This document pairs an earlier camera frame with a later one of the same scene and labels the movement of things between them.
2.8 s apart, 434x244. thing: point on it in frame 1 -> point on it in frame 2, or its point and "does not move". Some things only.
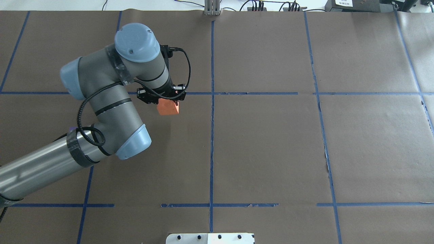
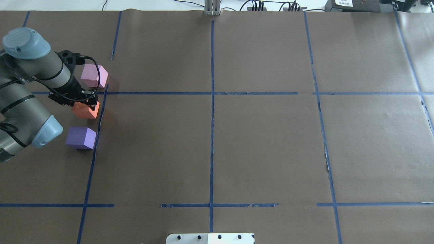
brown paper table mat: [302, 127] does not move
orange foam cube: [167, 107] -> [80, 110]
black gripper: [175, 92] -> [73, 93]
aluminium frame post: [212, 7] does not move
